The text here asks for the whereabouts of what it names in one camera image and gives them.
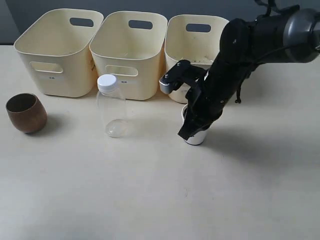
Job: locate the cream bin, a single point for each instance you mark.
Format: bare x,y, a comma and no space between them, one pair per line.
195,38
129,45
55,51

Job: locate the clear plastic bottle white cap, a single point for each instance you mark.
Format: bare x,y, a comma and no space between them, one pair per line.
112,106

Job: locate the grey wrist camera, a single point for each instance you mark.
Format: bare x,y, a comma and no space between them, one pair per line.
183,72

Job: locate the cream bin left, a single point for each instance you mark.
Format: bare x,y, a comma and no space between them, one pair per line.
55,51

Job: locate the cream bin middle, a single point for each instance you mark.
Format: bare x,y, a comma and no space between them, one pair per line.
129,45

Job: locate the white paper cup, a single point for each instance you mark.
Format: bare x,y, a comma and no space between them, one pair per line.
199,137

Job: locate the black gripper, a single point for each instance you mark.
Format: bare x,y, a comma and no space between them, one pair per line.
206,103

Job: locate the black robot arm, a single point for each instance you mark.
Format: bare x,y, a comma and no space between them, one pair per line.
288,35

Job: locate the brown wooden cup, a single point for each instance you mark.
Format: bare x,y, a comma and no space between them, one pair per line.
26,113

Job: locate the cream bin right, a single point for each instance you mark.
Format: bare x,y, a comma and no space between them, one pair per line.
195,38

